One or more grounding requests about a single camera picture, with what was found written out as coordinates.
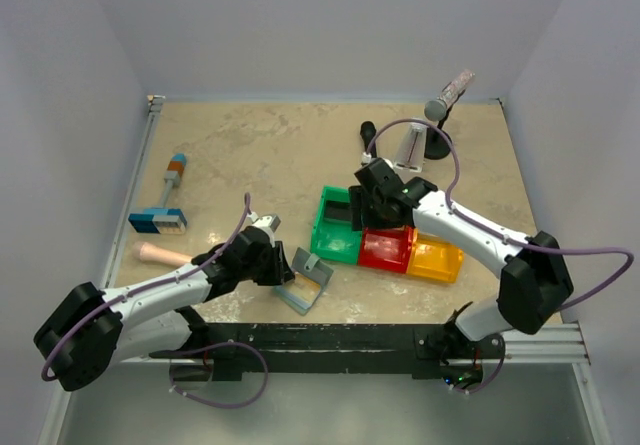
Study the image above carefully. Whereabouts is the silver microphone on stand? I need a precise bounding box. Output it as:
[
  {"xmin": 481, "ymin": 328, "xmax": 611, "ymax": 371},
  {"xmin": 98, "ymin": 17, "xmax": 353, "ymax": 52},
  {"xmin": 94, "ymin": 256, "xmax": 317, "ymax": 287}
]
[{"xmin": 424, "ymin": 69, "xmax": 475, "ymax": 122}]

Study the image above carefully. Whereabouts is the blue toy block hammer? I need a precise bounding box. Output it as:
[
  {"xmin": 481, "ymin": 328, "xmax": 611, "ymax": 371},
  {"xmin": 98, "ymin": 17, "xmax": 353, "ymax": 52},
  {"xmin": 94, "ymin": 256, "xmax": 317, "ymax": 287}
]
[{"xmin": 128, "ymin": 153, "xmax": 188, "ymax": 235}]

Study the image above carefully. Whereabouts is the beige wooden handle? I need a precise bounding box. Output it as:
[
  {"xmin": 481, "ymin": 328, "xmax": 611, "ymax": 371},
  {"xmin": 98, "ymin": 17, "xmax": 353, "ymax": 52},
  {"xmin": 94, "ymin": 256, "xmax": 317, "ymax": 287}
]
[{"xmin": 133, "ymin": 242, "xmax": 192, "ymax": 268}]

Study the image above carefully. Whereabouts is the red plastic bin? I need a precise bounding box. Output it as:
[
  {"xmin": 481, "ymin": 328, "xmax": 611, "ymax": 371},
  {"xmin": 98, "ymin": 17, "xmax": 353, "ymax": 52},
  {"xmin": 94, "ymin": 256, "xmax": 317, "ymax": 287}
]
[{"xmin": 357, "ymin": 227, "xmax": 413, "ymax": 274}]

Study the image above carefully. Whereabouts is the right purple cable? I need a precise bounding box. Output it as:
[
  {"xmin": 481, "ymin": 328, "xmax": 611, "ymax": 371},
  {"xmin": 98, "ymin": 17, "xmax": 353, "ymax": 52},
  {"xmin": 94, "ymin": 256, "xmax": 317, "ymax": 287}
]
[{"xmin": 362, "ymin": 118, "xmax": 636, "ymax": 396}]

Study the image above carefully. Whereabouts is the black handheld microphone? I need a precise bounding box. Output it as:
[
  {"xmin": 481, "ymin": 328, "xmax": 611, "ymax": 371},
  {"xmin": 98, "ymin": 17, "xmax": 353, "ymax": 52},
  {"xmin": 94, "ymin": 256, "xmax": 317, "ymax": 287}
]
[{"xmin": 360, "ymin": 121, "xmax": 377, "ymax": 151}]

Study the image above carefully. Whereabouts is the yellow plastic bin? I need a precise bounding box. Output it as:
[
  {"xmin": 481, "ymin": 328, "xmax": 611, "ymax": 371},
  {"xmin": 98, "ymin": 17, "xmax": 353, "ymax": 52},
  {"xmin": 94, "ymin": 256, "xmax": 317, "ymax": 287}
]
[{"xmin": 406, "ymin": 234, "xmax": 464, "ymax": 283}]

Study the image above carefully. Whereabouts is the sage green card holder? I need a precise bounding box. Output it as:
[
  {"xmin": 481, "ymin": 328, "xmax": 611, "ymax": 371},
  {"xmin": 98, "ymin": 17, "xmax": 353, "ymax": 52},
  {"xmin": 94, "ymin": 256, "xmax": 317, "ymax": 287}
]
[{"xmin": 275, "ymin": 247, "xmax": 334, "ymax": 315}]

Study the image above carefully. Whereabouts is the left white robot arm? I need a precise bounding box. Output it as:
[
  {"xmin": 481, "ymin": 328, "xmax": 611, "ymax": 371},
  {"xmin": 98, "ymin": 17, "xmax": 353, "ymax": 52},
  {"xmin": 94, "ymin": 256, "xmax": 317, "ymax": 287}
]
[{"xmin": 34, "ymin": 226, "xmax": 294, "ymax": 391}]

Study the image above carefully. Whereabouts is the aluminium frame rail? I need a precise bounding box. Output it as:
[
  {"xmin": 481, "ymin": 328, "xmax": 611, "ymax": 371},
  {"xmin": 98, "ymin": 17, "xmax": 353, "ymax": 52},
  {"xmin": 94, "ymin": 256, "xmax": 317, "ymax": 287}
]
[{"xmin": 97, "ymin": 95, "xmax": 166, "ymax": 290}]

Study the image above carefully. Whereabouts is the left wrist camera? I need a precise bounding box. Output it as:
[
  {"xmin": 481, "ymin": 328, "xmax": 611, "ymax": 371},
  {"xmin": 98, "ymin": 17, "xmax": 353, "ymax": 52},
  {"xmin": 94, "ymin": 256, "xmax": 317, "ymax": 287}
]
[{"xmin": 249, "ymin": 212, "xmax": 281, "ymax": 243}]

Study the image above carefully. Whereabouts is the black VIP card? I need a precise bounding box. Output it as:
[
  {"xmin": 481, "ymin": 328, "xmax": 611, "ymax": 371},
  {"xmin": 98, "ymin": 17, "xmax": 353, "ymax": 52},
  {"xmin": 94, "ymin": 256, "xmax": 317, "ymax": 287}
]
[{"xmin": 323, "ymin": 201, "xmax": 351, "ymax": 223}]

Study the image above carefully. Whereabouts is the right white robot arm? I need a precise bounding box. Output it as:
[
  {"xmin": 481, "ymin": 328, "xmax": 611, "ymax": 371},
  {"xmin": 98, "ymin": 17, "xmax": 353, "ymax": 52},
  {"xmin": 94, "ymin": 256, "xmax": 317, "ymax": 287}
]
[{"xmin": 349, "ymin": 154, "xmax": 573, "ymax": 342}]

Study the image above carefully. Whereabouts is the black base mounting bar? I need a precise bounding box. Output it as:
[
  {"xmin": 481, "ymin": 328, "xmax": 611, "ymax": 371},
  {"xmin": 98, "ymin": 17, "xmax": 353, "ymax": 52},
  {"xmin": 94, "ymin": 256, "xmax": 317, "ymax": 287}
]
[{"xmin": 147, "ymin": 322, "xmax": 506, "ymax": 382}]

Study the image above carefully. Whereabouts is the white metronome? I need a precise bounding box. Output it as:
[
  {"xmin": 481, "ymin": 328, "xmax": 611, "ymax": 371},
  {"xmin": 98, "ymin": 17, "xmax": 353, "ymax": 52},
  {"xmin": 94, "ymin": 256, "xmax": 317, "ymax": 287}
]
[{"xmin": 392, "ymin": 122, "xmax": 428, "ymax": 173}]

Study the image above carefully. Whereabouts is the green plastic bin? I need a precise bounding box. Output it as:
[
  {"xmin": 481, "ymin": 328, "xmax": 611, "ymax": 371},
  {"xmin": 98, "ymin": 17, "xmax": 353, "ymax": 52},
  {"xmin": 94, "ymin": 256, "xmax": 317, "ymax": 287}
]
[{"xmin": 310, "ymin": 186, "xmax": 362, "ymax": 264}]

